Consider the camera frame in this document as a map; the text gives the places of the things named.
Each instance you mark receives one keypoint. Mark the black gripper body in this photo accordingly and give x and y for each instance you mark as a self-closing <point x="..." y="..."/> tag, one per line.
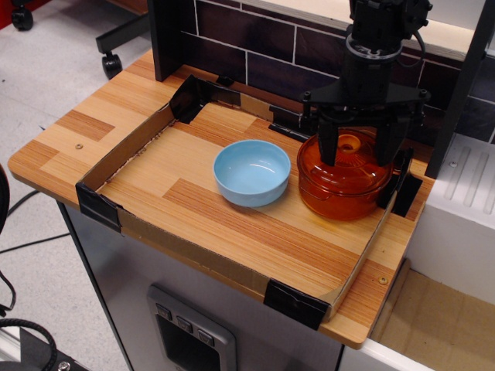
<point x="364" y="89"/>

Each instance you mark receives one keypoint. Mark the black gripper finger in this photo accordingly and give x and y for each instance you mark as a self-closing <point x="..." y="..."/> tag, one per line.
<point x="391" y="133"/>
<point x="328" y="134"/>

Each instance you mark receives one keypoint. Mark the orange transparent pot lid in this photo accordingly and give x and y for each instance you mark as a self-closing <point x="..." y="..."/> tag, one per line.
<point x="355" y="171"/>

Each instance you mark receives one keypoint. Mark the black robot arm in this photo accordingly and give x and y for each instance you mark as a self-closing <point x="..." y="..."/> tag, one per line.
<point x="386" y="20"/>

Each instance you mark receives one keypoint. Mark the orange transparent pot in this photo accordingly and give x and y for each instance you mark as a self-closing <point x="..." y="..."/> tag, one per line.
<point x="343" y="206"/>

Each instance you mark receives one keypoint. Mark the light blue bowl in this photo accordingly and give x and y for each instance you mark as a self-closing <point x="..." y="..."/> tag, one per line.
<point x="252" y="173"/>

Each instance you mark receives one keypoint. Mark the cream wooden shelf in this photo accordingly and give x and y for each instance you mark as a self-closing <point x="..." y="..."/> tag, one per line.
<point x="440" y="39"/>

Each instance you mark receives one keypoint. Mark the white toy sink unit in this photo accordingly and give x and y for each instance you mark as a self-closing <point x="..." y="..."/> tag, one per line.
<point x="440" y="312"/>

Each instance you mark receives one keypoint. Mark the black chair base with casters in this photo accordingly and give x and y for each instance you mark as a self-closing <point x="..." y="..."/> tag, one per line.
<point x="117" y="37"/>

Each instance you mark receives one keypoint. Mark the cardboard fence with black tape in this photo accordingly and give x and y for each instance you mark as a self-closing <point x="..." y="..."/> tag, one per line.
<point x="157" y="185"/>

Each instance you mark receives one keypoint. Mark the black caster wheel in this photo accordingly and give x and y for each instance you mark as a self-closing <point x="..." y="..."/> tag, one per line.
<point x="21" y="17"/>

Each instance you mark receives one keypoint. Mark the black upright post right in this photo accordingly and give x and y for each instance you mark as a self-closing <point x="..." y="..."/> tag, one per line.
<point x="476" y="53"/>

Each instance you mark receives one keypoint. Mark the black upright post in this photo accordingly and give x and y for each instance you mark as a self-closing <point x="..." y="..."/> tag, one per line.
<point x="476" y="53"/>
<point x="168" y="19"/>

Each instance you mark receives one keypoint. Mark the black upright post left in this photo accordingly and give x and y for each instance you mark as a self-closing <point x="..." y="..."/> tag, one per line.
<point x="168" y="19"/>

